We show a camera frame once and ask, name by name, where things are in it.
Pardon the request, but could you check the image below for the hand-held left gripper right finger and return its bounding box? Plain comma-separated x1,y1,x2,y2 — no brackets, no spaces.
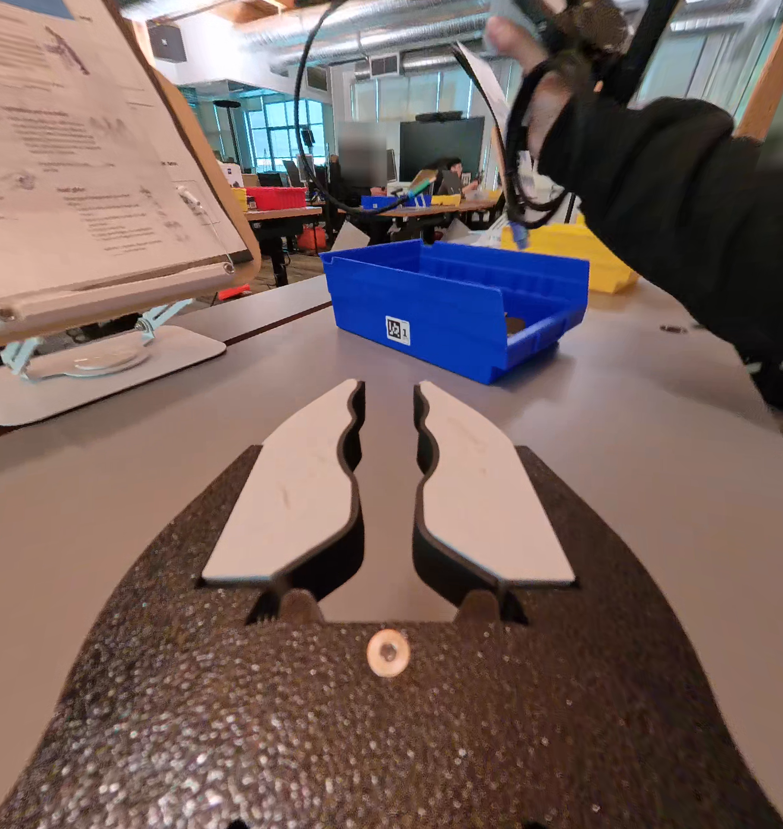
412,381,577,604

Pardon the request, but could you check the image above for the person's right forearm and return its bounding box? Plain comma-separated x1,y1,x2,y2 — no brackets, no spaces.
537,97,783,409

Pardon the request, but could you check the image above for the braided cable with green plugs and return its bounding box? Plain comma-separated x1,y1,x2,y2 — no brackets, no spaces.
293,0,583,251

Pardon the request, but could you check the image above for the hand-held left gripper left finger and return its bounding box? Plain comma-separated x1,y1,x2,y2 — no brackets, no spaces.
200,379,366,603

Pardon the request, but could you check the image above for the laminated instruction sheet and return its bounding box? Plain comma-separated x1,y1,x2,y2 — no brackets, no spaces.
0,0,250,318

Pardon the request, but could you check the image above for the red plastic bin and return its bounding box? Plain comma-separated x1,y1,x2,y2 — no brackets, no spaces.
244,186,309,211

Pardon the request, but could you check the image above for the blue plastic bin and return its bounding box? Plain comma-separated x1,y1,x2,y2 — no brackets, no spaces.
320,240,591,386

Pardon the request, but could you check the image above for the wooden board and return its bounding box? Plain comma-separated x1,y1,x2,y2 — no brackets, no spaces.
735,0,783,140

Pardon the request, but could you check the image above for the black monitor screen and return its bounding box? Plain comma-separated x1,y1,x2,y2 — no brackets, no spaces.
399,117,486,184

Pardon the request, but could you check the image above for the person's right hand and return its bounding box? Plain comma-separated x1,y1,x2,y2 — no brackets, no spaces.
484,18,575,158

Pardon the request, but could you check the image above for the black wall speaker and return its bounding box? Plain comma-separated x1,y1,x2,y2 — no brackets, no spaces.
147,22,188,63

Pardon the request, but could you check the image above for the black floor lamp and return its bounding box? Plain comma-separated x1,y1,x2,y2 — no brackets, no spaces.
212,99,245,166

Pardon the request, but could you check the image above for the white paper tag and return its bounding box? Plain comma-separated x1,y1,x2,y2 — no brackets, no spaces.
453,42,517,140

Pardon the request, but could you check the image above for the yellow plastic bin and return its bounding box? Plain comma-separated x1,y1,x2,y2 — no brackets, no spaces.
500,217,640,294

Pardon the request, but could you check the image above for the wooden document stand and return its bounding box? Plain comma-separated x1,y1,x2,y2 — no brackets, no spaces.
0,0,263,428

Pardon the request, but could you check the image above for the background wooden table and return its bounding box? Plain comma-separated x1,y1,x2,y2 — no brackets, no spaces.
244,205,325,286
336,196,504,246

